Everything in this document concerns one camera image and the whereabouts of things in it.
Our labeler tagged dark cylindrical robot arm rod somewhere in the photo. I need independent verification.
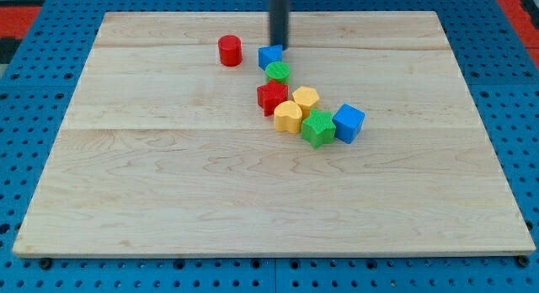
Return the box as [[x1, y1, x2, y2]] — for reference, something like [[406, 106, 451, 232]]
[[268, 0, 290, 51]]

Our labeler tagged green circle block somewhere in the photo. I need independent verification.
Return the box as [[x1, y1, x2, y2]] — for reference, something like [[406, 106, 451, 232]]
[[264, 61, 291, 84]]

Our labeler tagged blue triangle block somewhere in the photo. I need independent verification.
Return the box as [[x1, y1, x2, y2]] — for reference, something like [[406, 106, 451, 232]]
[[258, 45, 283, 70]]

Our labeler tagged yellow heart block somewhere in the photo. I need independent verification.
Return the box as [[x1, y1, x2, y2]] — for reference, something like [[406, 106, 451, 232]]
[[274, 101, 302, 134]]

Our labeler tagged red star block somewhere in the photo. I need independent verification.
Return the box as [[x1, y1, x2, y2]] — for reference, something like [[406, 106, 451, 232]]
[[257, 79, 289, 117]]

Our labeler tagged green star block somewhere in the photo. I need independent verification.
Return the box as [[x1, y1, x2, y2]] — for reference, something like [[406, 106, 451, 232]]
[[301, 109, 336, 149]]

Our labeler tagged yellow hexagon block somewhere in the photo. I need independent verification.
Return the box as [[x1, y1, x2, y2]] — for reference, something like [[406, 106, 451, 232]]
[[292, 86, 320, 120]]

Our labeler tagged blue cube block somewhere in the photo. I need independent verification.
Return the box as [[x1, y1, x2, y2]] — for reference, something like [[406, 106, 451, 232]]
[[332, 104, 366, 144]]

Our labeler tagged red cylinder block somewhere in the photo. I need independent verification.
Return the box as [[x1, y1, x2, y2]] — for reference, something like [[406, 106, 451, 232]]
[[217, 35, 243, 67]]

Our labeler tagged light wooden board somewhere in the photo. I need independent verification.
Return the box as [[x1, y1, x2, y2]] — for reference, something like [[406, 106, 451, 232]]
[[13, 11, 536, 258]]

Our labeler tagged blue perforated pegboard base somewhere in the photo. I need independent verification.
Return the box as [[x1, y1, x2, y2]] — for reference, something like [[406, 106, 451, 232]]
[[1, 0, 538, 292]]

